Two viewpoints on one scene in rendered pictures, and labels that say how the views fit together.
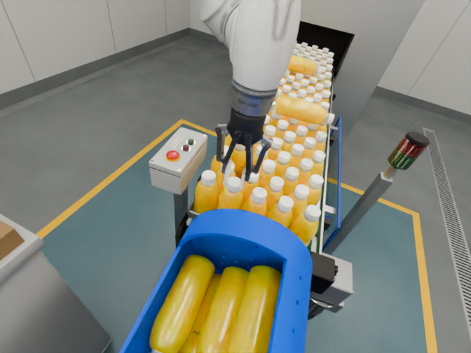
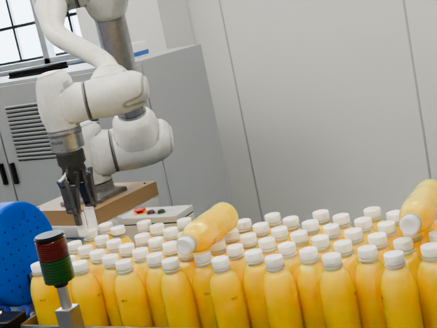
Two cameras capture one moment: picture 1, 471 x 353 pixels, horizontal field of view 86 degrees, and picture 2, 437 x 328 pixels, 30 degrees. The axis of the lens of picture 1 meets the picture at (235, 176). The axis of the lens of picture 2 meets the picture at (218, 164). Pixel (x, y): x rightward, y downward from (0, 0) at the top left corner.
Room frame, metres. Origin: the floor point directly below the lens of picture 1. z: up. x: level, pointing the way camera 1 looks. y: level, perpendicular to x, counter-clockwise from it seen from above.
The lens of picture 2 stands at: (1.54, -1.86, 1.65)
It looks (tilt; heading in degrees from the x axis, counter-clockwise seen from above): 11 degrees down; 110
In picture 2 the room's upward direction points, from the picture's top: 12 degrees counter-clockwise
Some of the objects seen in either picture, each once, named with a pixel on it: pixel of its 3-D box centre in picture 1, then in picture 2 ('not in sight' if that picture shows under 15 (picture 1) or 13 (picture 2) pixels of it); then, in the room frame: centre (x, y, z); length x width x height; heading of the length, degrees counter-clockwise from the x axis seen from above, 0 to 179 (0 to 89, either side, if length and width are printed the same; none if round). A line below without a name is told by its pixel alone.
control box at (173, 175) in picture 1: (180, 159); (158, 227); (0.59, 0.18, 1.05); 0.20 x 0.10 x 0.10; 171
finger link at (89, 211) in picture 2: (227, 173); (91, 218); (0.48, 0.02, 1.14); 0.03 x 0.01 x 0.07; 170
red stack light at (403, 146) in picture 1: (411, 145); (52, 248); (0.66, -0.49, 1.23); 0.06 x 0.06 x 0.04
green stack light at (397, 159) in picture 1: (402, 157); (57, 268); (0.66, -0.49, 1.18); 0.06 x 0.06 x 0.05
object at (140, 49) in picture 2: not in sight; (121, 53); (-0.18, 1.88, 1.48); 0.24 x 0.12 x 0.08; 172
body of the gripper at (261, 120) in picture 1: (246, 126); (73, 166); (0.47, 0.00, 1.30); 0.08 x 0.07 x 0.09; 80
